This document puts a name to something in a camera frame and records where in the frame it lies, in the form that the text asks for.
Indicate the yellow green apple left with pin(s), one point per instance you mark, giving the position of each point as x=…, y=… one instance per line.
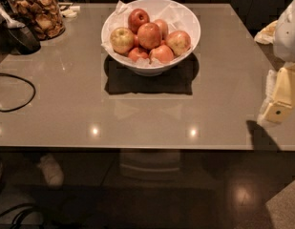
x=122, y=40

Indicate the white objects on table rear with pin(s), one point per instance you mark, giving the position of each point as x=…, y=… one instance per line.
x=69, y=10

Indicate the yellow cloth at table edge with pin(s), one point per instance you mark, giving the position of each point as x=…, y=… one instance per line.
x=266, y=35

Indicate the black round appliance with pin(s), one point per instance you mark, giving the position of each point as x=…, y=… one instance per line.
x=22, y=39

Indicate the glass jar of dried chips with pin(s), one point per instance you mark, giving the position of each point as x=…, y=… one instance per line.
x=43, y=15

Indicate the red yellow apple right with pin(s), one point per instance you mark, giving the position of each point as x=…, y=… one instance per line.
x=179, y=42

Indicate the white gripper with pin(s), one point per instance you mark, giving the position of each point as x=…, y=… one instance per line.
x=289, y=37

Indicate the white ceramic bowl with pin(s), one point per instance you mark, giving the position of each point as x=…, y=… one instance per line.
x=178, y=17

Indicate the white shoe under table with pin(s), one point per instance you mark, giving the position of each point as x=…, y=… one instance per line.
x=51, y=171

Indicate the red apple top back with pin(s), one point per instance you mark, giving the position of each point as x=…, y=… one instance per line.
x=136, y=18

